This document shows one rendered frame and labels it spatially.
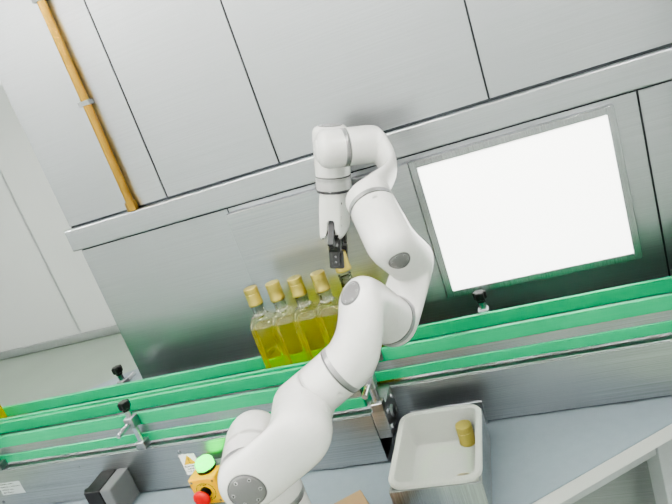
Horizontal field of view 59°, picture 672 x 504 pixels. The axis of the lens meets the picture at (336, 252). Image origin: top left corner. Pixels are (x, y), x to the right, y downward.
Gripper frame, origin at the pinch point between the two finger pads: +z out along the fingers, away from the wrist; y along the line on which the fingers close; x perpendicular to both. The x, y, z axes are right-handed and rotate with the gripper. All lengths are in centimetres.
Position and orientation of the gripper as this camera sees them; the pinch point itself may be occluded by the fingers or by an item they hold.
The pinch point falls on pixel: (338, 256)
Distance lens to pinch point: 130.7
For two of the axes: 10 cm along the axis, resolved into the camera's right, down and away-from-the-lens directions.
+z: 0.7, 9.4, 3.4
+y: -2.2, 3.5, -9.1
